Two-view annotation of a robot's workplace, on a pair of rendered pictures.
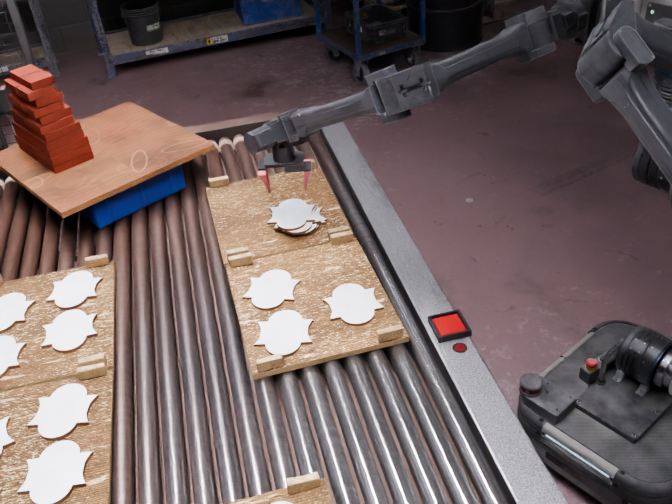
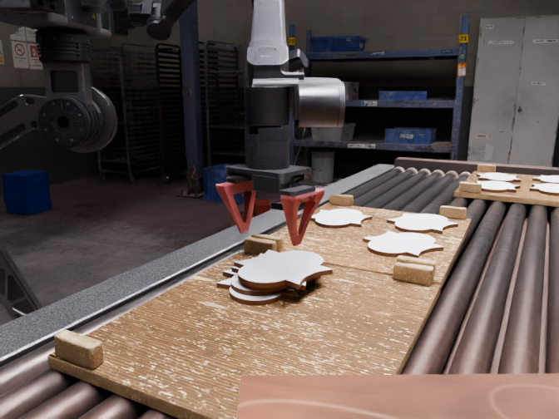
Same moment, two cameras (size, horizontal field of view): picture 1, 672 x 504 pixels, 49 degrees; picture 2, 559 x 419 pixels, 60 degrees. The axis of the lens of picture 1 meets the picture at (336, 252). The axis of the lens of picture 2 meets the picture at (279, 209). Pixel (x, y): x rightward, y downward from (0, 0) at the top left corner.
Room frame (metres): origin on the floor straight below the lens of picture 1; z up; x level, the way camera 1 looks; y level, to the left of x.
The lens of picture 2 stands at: (2.20, 0.53, 1.22)
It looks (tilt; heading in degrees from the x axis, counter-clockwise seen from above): 14 degrees down; 220
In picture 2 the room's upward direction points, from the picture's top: straight up
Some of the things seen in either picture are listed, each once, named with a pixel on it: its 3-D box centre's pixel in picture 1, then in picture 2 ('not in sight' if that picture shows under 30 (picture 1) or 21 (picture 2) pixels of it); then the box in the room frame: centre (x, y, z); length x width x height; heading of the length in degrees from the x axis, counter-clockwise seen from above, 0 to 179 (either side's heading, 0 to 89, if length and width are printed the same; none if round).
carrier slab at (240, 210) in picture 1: (275, 212); (274, 319); (1.76, 0.16, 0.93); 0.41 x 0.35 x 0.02; 12
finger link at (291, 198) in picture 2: (272, 176); (288, 209); (1.72, 0.15, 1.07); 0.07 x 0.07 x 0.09; 89
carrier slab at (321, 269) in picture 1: (310, 300); (369, 235); (1.35, 0.07, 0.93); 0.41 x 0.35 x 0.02; 12
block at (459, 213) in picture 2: (269, 362); (452, 212); (1.13, 0.16, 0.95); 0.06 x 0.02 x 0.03; 102
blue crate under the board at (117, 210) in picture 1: (115, 176); not in sight; (1.97, 0.65, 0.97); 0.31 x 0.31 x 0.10; 40
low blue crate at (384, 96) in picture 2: not in sight; (402, 96); (-2.77, -1.85, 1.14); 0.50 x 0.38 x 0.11; 117
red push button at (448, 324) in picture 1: (449, 326); not in sight; (1.22, -0.24, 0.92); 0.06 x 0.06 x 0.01; 11
